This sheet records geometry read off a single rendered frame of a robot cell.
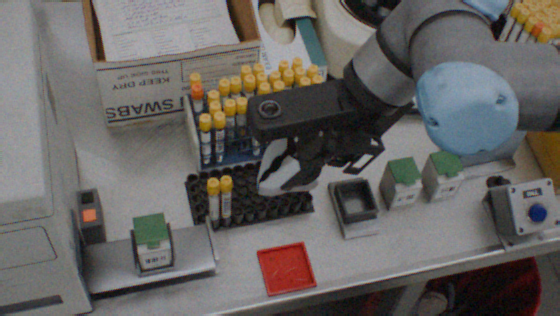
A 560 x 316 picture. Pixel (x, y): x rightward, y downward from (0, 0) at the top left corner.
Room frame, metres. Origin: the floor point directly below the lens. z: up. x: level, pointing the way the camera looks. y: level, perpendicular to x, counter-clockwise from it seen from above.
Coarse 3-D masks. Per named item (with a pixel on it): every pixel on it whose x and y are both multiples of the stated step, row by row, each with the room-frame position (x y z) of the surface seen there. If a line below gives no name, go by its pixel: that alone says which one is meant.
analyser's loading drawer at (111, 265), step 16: (208, 224) 0.44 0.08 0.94; (128, 240) 0.41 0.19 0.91; (176, 240) 0.42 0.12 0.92; (192, 240) 0.42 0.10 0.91; (208, 240) 0.42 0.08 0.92; (96, 256) 0.38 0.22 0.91; (112, 256) 0.38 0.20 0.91; (128, 256) 0.39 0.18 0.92; (176, 256) 0.39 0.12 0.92; (192, 256) 0.40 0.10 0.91; (208, 256) 0.40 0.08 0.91; (96, 272) 0.36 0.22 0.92; (112, 272) 0.36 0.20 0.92; (128, 272) 0.36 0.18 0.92; (144, 272) 0.36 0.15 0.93; (160, 272) 0.37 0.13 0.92; (176, 272) 0.37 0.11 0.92; (192, 272) 0.38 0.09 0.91; (96, 288) 0.34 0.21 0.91; (112, 288) 0.34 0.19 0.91
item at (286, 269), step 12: (264, 252) 0.43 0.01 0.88; (276, 252) 0.44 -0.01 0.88; (288, 252) 0.44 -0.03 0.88; (300, 252) 0.44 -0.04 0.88; (264, 264) 0.42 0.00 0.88; (276, 264) 0.42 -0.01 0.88; (288, 264) 0.42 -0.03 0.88; (300, 264) 0.42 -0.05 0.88; (264, 276) 0.40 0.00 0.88; (276, 276) 0.40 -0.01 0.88; (288, 276) 0.40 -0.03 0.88; (300, 276) 0.41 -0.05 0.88; (312, 276) 0.40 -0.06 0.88; (276, 288) 0.38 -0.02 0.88; (288, 288) 0.38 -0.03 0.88; (300, 288) 0.39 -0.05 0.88
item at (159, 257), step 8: (168, 240) 0.39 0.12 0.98; (144, 248) 0.37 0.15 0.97; (152, 248) 0.37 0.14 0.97; (160, 248) 0.38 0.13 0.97; (168, 248) 0.38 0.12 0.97; (144, 256) 0.37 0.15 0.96; (152, 256) 0.37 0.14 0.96; (160, 256) 0.37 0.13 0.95; (168, 256) 0.38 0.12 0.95; (144, 264) 0.37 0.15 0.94; (152, 264) 0.37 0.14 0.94; (160, 264) 0.37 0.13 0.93; (168, 264) 0.38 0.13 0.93
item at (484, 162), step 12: (516, 132) 0.64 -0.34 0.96; (504, 144) 0.63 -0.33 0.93; (516, 144) 0.64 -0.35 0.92; (468, 156) 0.61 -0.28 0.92; (480, 156) 0.62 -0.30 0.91; (492, 156) 0.63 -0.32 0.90; (504, 156) 0.64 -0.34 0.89; (468, 168) 0.61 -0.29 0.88; (480, 168) 0.62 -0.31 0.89; (492, 168) 0.62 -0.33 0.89; (504, 168) 0.62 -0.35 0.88
